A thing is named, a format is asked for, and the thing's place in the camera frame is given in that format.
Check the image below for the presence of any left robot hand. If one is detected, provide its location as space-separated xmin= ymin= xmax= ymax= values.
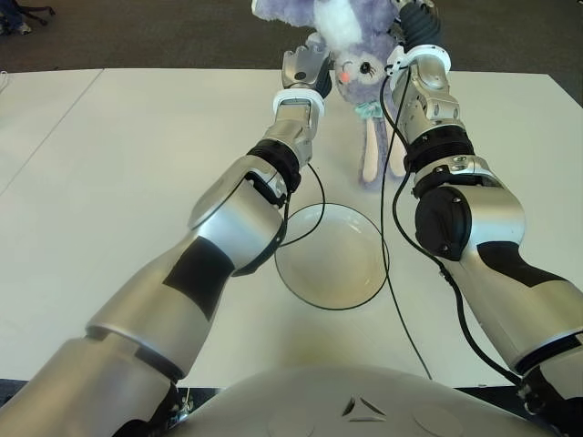
xmin=280 ymin=44 xmax=333 ymax=100

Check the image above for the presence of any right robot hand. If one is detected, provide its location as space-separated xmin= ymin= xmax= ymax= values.
xmin=389 ymin=0 xmax=442 ymax=58

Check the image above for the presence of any purple plush bunny doll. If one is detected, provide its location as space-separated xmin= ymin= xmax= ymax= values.
xmin=251 ymin=0 xmax=414 ymax=191

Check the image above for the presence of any white plate with black rim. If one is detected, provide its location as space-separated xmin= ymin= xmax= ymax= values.
xmin=273 ymin=203 xmax=391 ymax=312

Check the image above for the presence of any black office chair base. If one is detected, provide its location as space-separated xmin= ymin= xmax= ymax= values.
xmin=20 ymin=0 xmax=56 ymax=24

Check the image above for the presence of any person in blue jeans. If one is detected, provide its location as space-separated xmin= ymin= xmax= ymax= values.
xmin=0 ymin=0 xmax=33 ymax=36

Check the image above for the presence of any grey robot torso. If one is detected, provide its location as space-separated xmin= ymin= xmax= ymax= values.
xmin=172 ymin=362 xmax=561 ymax=437

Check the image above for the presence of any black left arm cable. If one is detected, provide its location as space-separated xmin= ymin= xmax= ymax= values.
xmin=276 ymin=162 xmax=327 ymax=249

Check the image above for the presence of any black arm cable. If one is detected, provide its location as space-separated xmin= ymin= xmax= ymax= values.
xmin=376 ymin=58 xmax=434 ymax=381
xmin=276 ymin=162 xmax=327 ymax=249

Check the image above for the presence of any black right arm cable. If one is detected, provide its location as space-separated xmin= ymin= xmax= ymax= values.
xmin=376 ymin=58 xmax=434 ymax=381

